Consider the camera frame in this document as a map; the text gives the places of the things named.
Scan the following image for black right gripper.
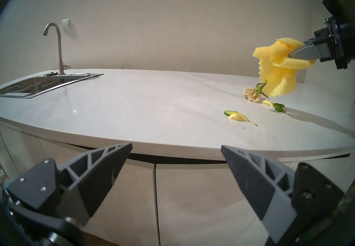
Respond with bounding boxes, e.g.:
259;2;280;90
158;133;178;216
288;17;355;70

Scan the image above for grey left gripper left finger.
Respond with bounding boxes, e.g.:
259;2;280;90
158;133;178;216
6;143;133;226

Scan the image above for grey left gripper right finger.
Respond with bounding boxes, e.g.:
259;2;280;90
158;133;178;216
221;146;345;244

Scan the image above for yellow cleaning cloth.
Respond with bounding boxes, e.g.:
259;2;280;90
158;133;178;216
252;38;316;97

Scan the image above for green stem calyx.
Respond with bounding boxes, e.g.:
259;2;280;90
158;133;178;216
254;80;269;99

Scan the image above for beige crumpled food scrap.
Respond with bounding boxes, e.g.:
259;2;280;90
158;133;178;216
244;87;261;102

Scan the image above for thick lemon wedge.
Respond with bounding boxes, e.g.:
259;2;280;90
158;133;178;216
228;112;250;122

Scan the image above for stainless steel sink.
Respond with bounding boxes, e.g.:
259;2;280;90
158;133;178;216
0;72;104;99

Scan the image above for steel gooseneck faucet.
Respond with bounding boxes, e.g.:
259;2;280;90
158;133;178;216
43;23;71;75

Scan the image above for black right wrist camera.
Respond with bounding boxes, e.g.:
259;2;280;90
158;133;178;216
322;0;346;21

